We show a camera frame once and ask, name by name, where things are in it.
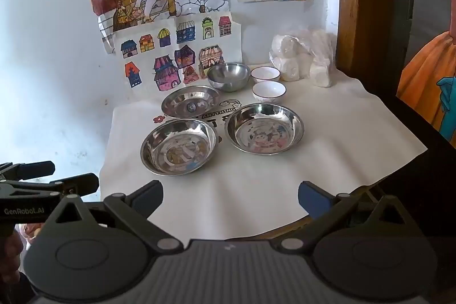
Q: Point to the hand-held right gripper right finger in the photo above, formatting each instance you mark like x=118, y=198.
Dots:
x=315, y=200

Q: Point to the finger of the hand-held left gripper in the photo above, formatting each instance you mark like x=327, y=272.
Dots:
x=80, y=183
x=34, y=169

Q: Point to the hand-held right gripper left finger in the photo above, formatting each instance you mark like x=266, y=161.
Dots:
x=148, y=198

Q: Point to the stainless steel plate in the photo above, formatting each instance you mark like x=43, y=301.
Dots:
x=178, y=147
x=263, y=129

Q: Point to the steel plate with blue sticker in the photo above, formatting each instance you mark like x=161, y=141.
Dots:
x=178, y=102

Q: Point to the white red-rimmed bowl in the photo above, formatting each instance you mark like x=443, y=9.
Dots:
x=269, y=92
x=265, y=74

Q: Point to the stainless steel bowl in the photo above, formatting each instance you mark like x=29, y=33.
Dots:
x=228, y=76

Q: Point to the white printed cloth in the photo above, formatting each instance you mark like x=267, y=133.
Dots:
x=249, y=190

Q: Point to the plastic bag of white rolls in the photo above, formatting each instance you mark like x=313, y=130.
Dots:
x=302, y=54

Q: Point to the coloured houses drawing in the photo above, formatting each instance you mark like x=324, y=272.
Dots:
x=167, y=40

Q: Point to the orange cartoon poster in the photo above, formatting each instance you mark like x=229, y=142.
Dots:
x=427, y=76

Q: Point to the wooden door frame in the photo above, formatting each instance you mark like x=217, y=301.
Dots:
x=356, y=5

